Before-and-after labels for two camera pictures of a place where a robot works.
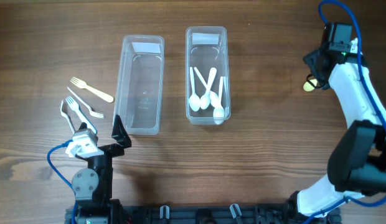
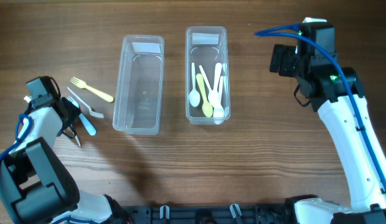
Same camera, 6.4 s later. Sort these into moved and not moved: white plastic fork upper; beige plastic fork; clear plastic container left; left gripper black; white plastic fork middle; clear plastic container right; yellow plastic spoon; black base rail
Moved: yellow plastic spoon; left gripper black
Not moved: clear plastic container left; clear plastic container right; black base rail; white plastic fork middle; beige plastic fork; white plastic fork upper
